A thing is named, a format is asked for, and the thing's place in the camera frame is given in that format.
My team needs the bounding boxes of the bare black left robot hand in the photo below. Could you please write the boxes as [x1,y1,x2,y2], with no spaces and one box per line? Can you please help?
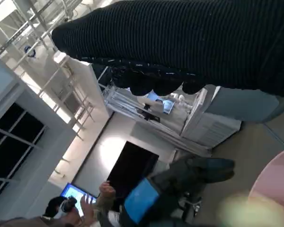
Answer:
[119,154,235,226]

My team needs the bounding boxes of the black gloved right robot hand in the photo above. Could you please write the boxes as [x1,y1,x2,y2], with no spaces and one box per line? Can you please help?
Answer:
[51,0,284,99]

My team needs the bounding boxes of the pink bowl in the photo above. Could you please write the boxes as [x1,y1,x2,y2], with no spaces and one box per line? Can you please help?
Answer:
[247,146,284,227]

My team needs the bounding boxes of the black door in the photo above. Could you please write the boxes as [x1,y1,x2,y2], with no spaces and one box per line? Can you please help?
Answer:
[106,140,160,206]

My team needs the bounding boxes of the blue desk monitor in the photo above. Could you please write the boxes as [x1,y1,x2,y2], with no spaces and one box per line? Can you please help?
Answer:
[162,99,176,115]

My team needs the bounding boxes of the blue lit laptop screen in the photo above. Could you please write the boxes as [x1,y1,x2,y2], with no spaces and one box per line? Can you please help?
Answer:
[60,183,98,217]

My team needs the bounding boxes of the person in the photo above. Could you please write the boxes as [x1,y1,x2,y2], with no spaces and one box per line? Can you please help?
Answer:
[0,181,126,227]

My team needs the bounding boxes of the white louvred cabinet on casters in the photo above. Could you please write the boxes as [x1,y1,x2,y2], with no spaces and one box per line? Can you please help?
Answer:
[180,86,242,148]

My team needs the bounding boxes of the dark window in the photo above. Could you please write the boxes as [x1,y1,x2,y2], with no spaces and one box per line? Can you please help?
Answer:
[0,103,48,202]

